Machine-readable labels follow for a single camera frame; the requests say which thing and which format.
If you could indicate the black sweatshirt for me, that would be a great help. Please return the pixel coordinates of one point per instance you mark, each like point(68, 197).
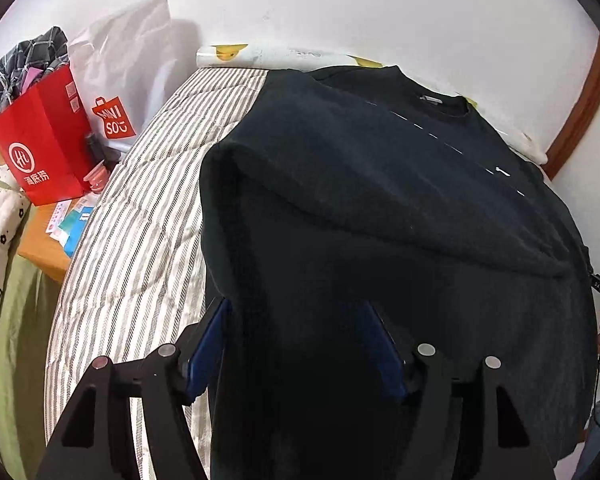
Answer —
point(380, 185)

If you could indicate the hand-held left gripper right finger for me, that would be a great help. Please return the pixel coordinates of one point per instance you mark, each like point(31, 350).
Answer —
point(386, 355)

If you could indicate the dark checkered cloth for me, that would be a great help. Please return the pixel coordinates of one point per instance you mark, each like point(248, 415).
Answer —
point(27, 67)

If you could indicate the wooden nightstand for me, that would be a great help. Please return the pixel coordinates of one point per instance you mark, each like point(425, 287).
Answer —
point(42, 247)

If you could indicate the white plastic shopping bag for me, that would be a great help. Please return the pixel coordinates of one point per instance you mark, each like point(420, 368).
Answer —
point(125, 75)

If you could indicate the striped bed quilt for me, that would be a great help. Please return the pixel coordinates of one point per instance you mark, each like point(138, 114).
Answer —
point(145, 240)

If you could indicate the pink bottle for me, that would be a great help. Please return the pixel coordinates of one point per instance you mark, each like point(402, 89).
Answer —
point(98, 178)

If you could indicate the brown wooden door frame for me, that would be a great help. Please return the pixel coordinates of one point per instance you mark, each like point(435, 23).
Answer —
point(582, 110)

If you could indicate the green bed sheet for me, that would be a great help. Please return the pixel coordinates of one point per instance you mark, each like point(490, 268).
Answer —
point(17, 360)

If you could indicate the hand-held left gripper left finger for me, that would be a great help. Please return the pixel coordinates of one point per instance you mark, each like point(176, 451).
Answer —
point(206, 355)

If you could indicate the person's leg in jeans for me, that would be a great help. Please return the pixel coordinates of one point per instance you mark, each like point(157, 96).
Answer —
point(597, 440)

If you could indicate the red paper bag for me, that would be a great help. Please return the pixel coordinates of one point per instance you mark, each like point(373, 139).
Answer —
point(42, 145)

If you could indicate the small black bottle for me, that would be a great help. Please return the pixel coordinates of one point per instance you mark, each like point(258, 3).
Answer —
point(93, 146)

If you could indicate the blue and white packets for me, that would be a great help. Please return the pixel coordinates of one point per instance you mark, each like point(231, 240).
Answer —
point(70, 220)

